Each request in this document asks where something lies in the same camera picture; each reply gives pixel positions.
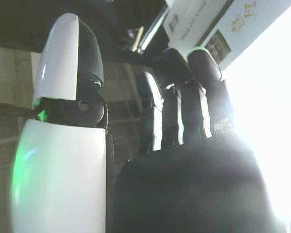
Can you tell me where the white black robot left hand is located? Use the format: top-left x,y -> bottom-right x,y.
11,13 -> 291,233

